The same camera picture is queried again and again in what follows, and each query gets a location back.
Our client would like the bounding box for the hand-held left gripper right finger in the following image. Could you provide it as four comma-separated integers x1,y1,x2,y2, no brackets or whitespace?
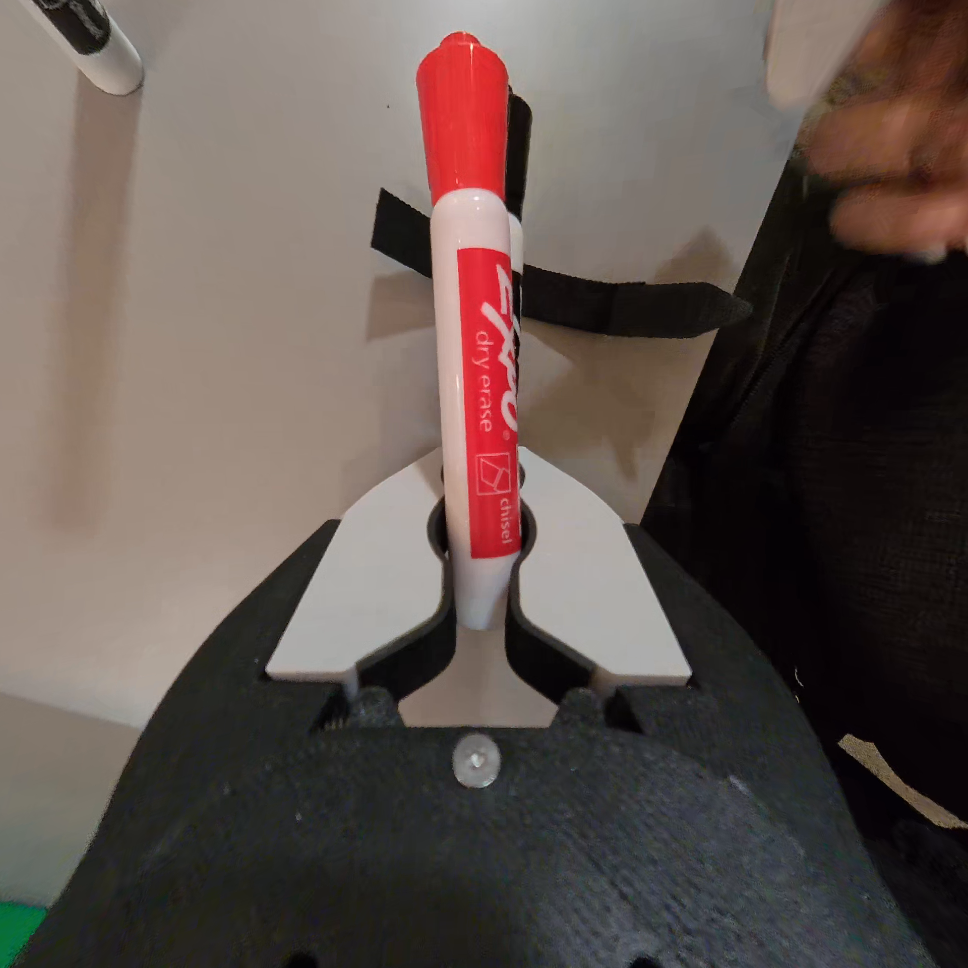
505,446,695,697

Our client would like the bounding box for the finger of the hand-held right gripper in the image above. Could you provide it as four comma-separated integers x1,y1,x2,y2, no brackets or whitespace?
765,0,889,108

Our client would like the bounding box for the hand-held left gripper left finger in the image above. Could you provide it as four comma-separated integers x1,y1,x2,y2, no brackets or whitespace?
265,445,459,700

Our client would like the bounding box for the red dry erase marker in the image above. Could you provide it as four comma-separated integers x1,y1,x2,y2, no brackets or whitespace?
416,30,524,632

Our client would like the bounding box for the black velcro strap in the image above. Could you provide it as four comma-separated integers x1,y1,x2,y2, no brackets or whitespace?
371,188,753,339

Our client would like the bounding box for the black dry erase marker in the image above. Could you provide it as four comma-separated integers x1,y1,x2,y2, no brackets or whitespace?
17,0,145,97
504,87,535,485

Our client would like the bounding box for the person's right hand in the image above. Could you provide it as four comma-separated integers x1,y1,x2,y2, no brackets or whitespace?
794,0,968,266

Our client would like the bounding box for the person's torso in black sweater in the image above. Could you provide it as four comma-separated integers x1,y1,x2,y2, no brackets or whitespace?
643,151,968,968

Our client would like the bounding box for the green plastic bin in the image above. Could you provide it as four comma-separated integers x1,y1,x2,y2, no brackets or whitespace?
0,900,50,950

